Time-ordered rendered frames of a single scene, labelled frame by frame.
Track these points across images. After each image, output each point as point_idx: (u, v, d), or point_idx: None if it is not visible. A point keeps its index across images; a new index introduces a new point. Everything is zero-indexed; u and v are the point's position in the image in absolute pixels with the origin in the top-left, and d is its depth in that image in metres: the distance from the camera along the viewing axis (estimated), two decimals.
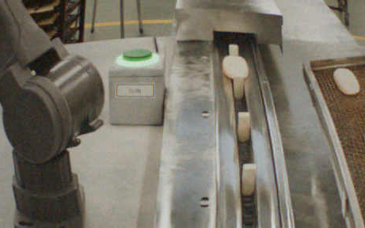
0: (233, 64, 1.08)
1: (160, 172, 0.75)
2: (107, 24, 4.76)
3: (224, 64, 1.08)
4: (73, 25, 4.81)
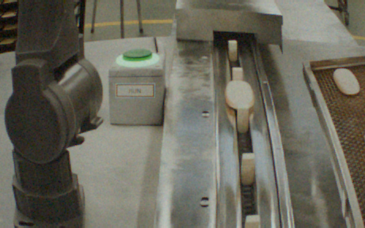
0: (237, 91, 0.97)
1: (160, 172, 0.75)
2: (107, 24, 4.76)
3: (227, 91, 0.98)
4: None
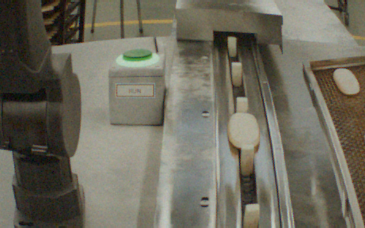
0: (241, 127, 0.86)
1: (160, 172, 0.75)
2: (107, 24, 4.76)
3: (230, 127, 0.87)
4: (73, 25, 4.81)
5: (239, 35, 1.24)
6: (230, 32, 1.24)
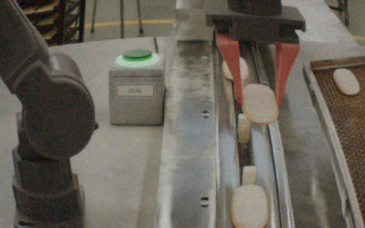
0: (248, 205, 0.68)
1: (160, 172, 0.75)
2: (107, 24, 4.76)
3: (234, 205, 0.69)
4: (73, 25, 4.81)
5: (247, 70, 1.06)
6: None
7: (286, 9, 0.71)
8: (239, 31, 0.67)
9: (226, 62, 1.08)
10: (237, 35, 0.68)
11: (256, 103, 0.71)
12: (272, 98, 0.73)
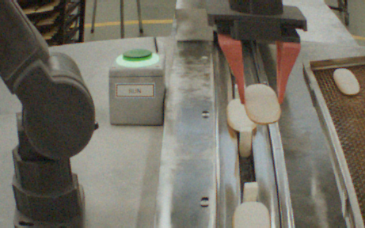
0: None
1: (160, 172, 0.75)
2: (107, 24, 4.76)
3: None
4: (73, 25, 4.81)
5: None
6: (244, 115, 0.90)
7: (287, 9, 0.71)
8: (241, 30, 0.67)
9: (231, 108, 0.92)
10: (238, 34, 0.68)
11: None
12: (266, 220, 0.65)
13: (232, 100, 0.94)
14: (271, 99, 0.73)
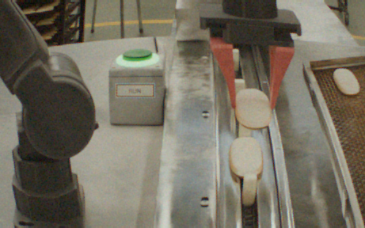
0: None
1: (160, 172, 0.75)
2: (107, 24, 4.76)
3: None
4: (73, 25, 4.81)
5: (261, 159, 0.79)
6: (249, 157, 0.78)
7: (281, 13, 0.71)
8: (233, 34, 0.68)
9: (234, 149, 0.81)
10: (230, 38, 0.68)
11: None
12: None
13: (236, 140, 0.83)
14: (262, 104, 0.73)
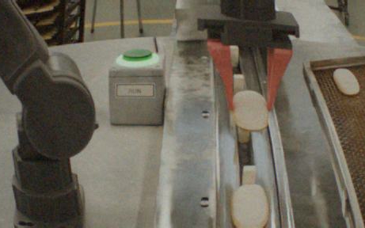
0: None
1: (160, 172, 0.75)
2: (107, 24, 4.76)
3: None
4: (73, 25, 4.81)
5: (267, 210, 0.67)
6: (252, 210, 0.67)
7: (279, 14, 0.71)
8: (230, 36, 0.68)
9: (237, 199, 0.69)
10: (228, 39, 0.68)
11: None
12: None
13: (238, 189, 0.72)
14: (260, 106, 0.73)
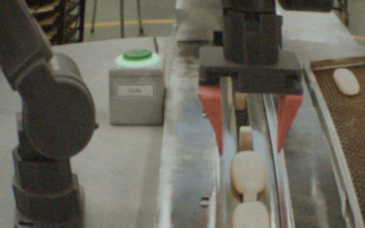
0: None
1: (160, 172, 0.75)
2: (107, 24, 4.76)
3: None
4: (73, 25, 4.81)
5: None
6: None
7: (283, 55, 0.73)
8: (245, 84, 0.69)
9: (237, 218, 0.66)
10: (242, 88, 0.70)
11: None
12: None
13: (239, 206, 0.68)
14: (257, 169, 0.75)
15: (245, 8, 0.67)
